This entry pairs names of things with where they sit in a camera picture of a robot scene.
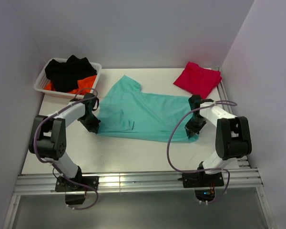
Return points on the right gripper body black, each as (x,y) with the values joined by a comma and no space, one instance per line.
(195,124)

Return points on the teal t-shirt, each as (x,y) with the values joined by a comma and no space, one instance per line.
(127,112)

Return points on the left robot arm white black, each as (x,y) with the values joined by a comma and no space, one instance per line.
(48,135)

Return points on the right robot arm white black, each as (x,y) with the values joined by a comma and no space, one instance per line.
(232,138)

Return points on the orange t-shirt in basket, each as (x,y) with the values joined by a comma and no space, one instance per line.
(83,86)

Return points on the black t-shirt in basket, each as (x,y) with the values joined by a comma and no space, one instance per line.
(64,76)

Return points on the folded red t-shirt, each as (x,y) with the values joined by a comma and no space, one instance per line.
(197,80)

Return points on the white plastic basket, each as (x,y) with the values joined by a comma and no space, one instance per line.
(42,84)

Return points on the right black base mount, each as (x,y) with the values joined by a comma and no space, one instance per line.
(204,184)

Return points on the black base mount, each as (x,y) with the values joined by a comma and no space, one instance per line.
(204,184)
(76,191)

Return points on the aluminium right side rail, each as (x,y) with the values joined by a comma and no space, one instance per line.
(239,86)

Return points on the aluminium rail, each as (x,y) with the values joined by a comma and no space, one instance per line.
(239,86)
(44,184)

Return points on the aluminium front rail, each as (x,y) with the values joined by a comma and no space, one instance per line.
(44,184)

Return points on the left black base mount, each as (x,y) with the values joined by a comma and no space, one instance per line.
(76,191)

